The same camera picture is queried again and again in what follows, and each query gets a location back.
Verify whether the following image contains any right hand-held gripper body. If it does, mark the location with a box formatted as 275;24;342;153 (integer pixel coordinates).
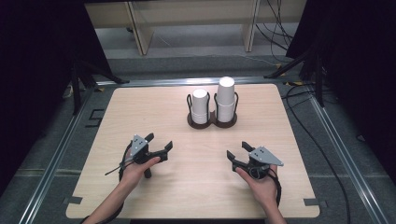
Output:
241;146;285;181

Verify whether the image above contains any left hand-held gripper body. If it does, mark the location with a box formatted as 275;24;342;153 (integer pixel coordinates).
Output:
129;133;157;180

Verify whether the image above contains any dark brown double cup holder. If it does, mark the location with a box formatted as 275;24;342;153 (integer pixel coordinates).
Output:
186;91;239;130

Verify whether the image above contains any person's left hand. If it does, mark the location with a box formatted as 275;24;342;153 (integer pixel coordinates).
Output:
119;156;162;194

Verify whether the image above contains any person's right hand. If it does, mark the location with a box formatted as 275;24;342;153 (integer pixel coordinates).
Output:
235;164;280;213

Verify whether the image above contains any short stack of white cups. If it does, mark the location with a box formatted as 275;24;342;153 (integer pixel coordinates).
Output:
191;89;210;125

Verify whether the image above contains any tall stack of white cups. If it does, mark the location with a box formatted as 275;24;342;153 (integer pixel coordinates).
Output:
216;76;236;123

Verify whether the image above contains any grey tape strip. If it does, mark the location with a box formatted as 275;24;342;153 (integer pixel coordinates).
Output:
303;197;329;208
63;196;84;205

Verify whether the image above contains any black tripod stand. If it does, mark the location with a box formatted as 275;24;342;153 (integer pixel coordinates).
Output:
70;60;130;116
263;46;326;108

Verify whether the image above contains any light wooden shelf unit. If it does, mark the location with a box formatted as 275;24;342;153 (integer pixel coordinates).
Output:
84;0;307;56

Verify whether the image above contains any black curtain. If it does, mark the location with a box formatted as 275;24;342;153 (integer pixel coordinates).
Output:
0;0;114;189
285;0;396;176

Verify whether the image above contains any thin black cable tie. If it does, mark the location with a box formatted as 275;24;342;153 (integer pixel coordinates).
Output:
104;161;127;176

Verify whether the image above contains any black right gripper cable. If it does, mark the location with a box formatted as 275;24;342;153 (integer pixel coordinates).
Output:
267;167;283;208

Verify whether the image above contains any long black floor cable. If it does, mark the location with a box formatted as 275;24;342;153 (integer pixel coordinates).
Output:
280;83;352;224

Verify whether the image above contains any metal floor rail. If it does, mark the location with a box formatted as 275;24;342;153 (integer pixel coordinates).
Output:
96;76;289;87
307;92;390;224
18;88;94;224

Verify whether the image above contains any bundle of black floor cables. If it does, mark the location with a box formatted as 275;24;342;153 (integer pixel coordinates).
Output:
255;0;295;63

